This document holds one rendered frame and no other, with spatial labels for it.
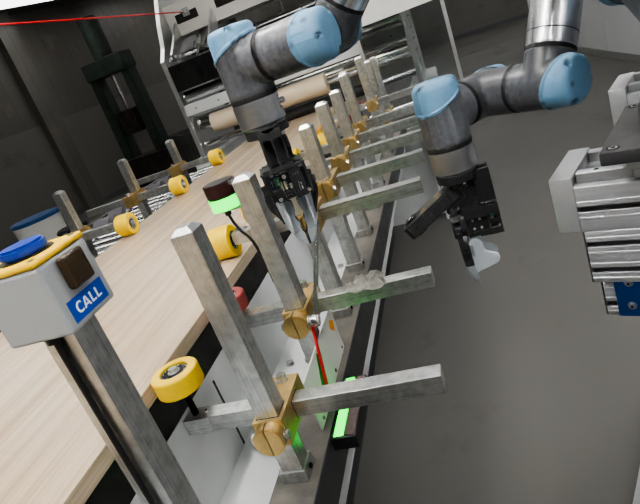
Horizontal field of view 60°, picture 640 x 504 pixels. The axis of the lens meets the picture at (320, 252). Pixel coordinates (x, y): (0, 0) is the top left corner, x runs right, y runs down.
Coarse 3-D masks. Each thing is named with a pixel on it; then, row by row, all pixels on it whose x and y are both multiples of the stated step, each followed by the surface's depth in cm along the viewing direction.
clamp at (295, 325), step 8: (304, 288) 112; (312, 288) 110; (312, 296) 108; (304, 304) 105; (312, 304) 107; (288, 312) 104; (296, 312) 103; (304, 312) 103; (312, 312) 106; (320, 312) 110; (288, 320) 102; (296, 320) 102; (304, 320) 102; (288, 328) 103; (296, 328) 103; (304, 328) 102; (288, 336) 104; (296, 336) 103; (304, 336) 103
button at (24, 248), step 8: (24, 240) 49; (32, 240) 47; (40, 240) 48; (8, 248) 48; (16, 248) 47; (24, 248) 47; (32, 248) 47; (40, 248) 48; (0, 256) 47; (8, 256) 47; (16, 256) 47; (24, 256) 47
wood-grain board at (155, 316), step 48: (192, 192) 241; (144, 240) 188; (144, 288) 139; (192, 288) 126; (0, 336) 145; (144, 336) 110; (192, 336) 106; (0, 384) 114; (48, 384) 105; (144, 384) 91; (0, 432) 94; (48, 432) 88; (96, 432) 82; (0, 480) 79; (48, 480) 75; (96, 480) 75
